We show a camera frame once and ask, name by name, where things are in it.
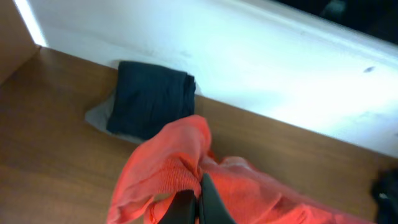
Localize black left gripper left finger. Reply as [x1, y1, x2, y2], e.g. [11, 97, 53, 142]
[159, 190, 197, 224]

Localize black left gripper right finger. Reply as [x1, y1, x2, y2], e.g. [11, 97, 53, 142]
[198, 174, 236, 224]

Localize orange red printed t-shirt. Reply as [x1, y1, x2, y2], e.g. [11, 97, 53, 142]
[106, 115, 360, 223]

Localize navy blue garment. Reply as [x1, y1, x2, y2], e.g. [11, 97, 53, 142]
[106, 61, 196, 140]

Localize grey garment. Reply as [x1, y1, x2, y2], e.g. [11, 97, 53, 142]
[85, 90, 144, 144]

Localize pile of dark clothes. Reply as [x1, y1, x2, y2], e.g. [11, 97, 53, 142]
[371, 169, 397, 224]

